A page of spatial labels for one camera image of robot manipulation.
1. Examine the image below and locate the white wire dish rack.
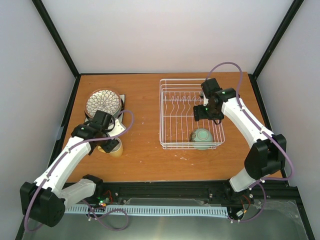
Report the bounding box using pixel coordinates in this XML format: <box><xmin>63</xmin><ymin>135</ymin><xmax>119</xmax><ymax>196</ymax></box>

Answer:
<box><xmin>159</xmin><ymin>78</ymin><xmax>225</xmax><ymax>150</ymax></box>

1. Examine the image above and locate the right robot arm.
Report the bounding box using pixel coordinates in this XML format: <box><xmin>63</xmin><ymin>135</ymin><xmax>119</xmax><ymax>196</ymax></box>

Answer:
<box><xmin>193</xmin><ymin>78</ymin><xmax>287</xmax><ymax>196</ymax></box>

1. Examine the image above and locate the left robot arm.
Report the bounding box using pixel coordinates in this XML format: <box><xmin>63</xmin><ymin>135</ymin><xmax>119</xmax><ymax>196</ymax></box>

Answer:
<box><xmin>20</xmin><ymin>110</ymin><xmax>126</xmax><ymax>229</ymax></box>

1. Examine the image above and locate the yellow ceramic mug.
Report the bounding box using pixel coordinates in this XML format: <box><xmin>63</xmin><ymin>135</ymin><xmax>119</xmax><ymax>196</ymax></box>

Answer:
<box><xmin>97</xmin><ymin>138</ymin><xmax>123</xmax><ymax>158</ymax></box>

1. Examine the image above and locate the floral patterned plate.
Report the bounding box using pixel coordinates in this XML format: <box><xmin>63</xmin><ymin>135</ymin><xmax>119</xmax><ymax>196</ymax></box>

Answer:
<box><xmin>85</xmin><ymin>89</ymin><xmax>120</xmax><ymax>118</ymax></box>

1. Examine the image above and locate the square black-rimmed plate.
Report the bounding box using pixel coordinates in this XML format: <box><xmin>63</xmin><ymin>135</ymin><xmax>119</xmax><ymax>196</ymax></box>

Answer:
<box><xmin>84</xmin><ymin>95</ymin><xmax>125</xmax><ymax>137</ymax></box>

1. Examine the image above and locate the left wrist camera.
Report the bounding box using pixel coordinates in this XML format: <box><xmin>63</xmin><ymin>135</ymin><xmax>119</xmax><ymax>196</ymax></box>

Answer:
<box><xmin>108</xmin><ymin>118</ymin><xmax>126</xmax><ymax>137</ymax></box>

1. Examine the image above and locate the light blue cable duct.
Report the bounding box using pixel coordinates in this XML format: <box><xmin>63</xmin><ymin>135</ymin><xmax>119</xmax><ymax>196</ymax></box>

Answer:
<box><xmin>64</xmin><ymin>202</ymin><xmax>229</xmax><ymax>217</ymax></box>

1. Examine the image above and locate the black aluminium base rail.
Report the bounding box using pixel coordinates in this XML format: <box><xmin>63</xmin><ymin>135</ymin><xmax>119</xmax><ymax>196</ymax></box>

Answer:
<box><xmin>85</xmin><ymin>180</ymin><xmax>302</xmax><ymax>207</ymax></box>

